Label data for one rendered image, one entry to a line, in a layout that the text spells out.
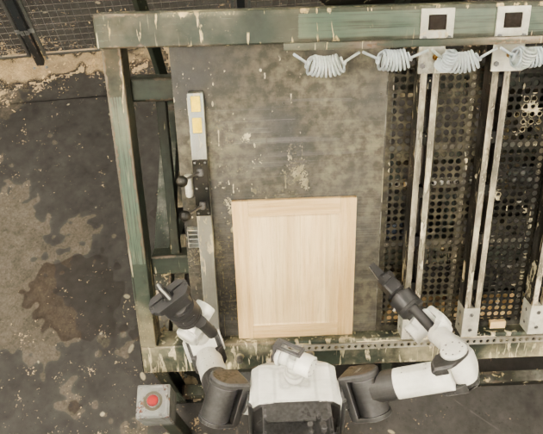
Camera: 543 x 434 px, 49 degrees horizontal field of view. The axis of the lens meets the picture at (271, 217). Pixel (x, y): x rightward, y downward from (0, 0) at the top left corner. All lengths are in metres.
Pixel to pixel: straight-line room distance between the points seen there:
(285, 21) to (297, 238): 0.76
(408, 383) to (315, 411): 0.28
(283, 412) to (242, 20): 1.14
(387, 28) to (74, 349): 2.34
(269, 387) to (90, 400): 1.65
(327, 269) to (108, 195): 1.89
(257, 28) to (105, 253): 2.05
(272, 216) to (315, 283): 0.31
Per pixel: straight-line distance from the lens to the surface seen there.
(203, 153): 1.98
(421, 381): 1.78
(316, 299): 2.25
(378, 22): 1.88
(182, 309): 1.70
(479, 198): 2.15
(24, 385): 3.44
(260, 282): 2.20
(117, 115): 1.98
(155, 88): 2.03
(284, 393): 1.80
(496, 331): 2.47
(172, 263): 2.24
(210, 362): 1.94
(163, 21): 1.86
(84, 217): 3.70
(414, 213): 2.09
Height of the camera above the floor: 3.12
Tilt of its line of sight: 62 degrees down
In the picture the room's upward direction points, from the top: straight up
